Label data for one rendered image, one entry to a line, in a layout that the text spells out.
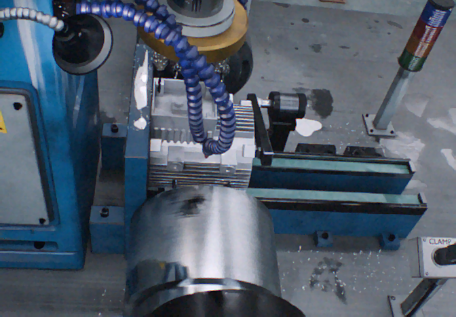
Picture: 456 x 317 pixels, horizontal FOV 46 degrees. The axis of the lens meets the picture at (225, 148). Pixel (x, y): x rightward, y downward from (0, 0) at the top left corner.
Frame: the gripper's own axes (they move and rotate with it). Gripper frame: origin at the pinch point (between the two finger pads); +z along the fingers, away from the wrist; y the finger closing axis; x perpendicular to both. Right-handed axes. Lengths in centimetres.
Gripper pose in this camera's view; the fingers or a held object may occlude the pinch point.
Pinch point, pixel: (453, 255)
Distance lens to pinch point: 100.2
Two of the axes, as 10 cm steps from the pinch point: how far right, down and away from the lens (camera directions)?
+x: -0.2, 9.7, -2.6
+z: -1.4, 2.5, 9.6
